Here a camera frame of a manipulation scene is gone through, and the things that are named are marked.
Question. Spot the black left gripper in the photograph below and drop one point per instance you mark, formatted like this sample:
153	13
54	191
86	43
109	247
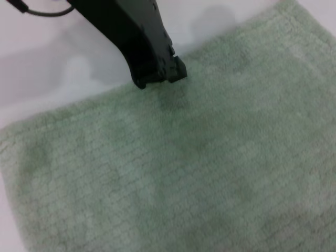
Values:
131	34

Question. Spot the light green ribbed towel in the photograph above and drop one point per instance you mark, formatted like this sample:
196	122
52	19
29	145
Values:
183	168

